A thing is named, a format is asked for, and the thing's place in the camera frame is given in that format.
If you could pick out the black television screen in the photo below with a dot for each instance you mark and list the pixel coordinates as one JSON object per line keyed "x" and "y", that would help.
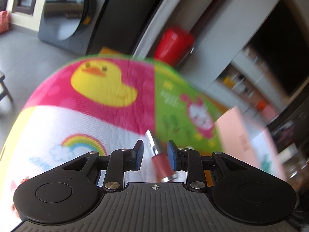
{"x": 282, "y": 41}

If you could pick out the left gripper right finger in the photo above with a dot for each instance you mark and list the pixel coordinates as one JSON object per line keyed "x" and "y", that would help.
{"x": 191, "y": 162}

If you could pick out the colourful cartoon play mat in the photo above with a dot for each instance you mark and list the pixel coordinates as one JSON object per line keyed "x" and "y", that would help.
{"x": 102, "y": 103}

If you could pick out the red silver lipstick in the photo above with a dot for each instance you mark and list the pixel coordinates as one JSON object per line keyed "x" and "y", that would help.
{"x": 159, "y": 159}

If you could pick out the pink patterned bag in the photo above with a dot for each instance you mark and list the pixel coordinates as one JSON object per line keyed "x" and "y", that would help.
{"x": 4, "y": 21}

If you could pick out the pink cardboard box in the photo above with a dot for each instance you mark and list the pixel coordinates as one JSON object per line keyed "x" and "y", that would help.
{"x": 249, "y": 141}

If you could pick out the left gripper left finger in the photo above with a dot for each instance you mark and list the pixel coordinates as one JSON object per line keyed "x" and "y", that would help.
{"x": 115, "y": 165}

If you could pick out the grey washing machine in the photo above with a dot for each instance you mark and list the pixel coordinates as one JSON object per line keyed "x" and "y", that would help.
{"x": 69, "y": 24}

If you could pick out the red cylindrical canister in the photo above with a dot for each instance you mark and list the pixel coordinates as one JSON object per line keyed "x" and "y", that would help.
{"x": 174, "y": 45}

